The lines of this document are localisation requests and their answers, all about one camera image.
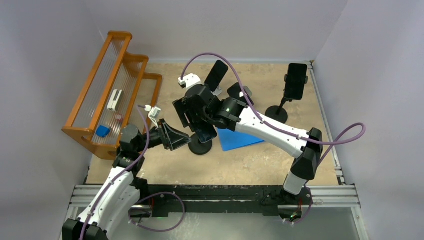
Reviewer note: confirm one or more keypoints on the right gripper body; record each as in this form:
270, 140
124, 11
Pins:
197, 117

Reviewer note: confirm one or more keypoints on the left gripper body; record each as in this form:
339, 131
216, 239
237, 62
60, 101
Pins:
166, 140

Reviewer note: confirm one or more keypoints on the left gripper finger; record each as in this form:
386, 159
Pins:
172, 133
178, 142

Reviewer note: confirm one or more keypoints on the black round-base phone stand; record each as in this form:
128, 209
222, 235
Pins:
198, 148

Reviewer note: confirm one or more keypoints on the black smartphone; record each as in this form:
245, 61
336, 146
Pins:
204, 130

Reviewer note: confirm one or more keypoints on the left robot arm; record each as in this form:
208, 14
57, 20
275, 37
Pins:
123, 188

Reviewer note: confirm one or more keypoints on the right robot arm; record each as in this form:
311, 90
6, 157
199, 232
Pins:
304, 146

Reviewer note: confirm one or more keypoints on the white phone stand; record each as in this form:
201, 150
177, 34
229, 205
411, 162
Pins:
217, 91

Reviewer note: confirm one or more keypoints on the black phone on white stand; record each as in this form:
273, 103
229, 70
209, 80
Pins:
216, 75

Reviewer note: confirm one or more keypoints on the black phone on wooden stand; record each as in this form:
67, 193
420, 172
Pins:
234, 92

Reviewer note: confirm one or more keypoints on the tall black phone stand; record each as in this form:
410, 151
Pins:
278, 113

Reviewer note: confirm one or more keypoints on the black phone on tall stand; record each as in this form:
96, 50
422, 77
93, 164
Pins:
295, 81

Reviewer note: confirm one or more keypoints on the blue mat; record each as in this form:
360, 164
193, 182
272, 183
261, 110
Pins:
230, 140

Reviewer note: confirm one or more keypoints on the small pink-capped bottle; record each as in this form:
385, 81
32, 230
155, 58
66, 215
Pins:
118, 117

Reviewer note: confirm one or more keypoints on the orange wooden rack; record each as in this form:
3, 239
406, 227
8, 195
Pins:
114, 68

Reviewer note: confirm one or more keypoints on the white rectangular device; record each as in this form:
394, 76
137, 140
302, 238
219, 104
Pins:
114, 100

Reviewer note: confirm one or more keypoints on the blue small block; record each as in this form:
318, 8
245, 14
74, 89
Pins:
102, 131

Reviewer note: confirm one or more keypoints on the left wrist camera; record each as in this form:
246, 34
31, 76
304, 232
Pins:
153, 114

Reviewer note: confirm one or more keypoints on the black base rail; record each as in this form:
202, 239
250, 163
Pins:
267, 200

